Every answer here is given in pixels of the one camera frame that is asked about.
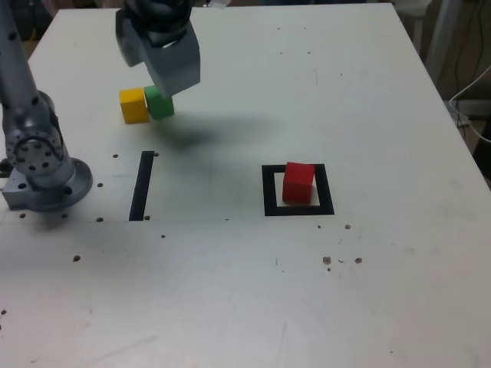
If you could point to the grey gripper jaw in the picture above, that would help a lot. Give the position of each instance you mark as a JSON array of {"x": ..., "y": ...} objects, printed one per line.
[
  {"x": 176, "y": 65},
  {"x": 130, "y": 46}
]

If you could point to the green cube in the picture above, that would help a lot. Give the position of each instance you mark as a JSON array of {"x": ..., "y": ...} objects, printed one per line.
[{"x": 160, "y": 108}]

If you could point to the yellow cube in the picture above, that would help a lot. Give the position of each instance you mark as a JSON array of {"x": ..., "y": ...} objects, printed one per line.
[{"x": 133, "y": 107}]

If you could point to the red cube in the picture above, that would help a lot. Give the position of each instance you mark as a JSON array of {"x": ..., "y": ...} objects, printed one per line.
[{"x": 297, "y": 184}]

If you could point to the black tape square outline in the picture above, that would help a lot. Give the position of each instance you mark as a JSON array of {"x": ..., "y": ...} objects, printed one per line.
[{"x": 268, "y": 191}]

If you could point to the black tape strip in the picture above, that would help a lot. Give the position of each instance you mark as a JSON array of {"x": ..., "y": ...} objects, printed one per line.
[{"x": 140, "y": 191}]

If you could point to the white frame leg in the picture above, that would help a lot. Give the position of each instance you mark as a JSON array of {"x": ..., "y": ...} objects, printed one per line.
[{"x": 441, "y": 38}]

